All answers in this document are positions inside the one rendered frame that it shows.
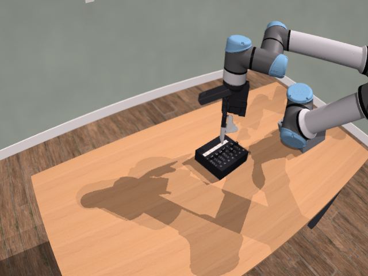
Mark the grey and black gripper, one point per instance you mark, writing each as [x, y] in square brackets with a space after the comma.
[238, 99]

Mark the black lighting desk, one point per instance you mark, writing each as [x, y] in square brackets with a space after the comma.
[221, 159]

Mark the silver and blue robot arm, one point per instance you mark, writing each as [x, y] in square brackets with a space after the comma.
[300, 122]

